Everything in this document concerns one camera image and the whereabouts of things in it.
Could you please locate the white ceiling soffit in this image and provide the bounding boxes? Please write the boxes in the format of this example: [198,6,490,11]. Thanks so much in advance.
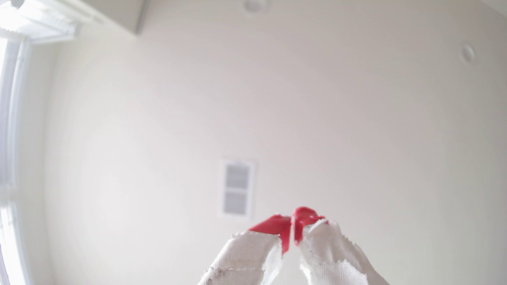
[79,0,150,35]

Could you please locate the white ceiling air vent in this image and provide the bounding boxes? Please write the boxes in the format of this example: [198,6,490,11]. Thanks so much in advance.
[218,159,255,218]

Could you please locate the white window frame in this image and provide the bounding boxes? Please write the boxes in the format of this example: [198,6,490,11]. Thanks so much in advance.
[0,0,80,285]

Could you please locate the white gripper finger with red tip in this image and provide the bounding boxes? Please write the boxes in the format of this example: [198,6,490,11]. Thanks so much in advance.
[293,206,391,285]
[198,214,292,285]

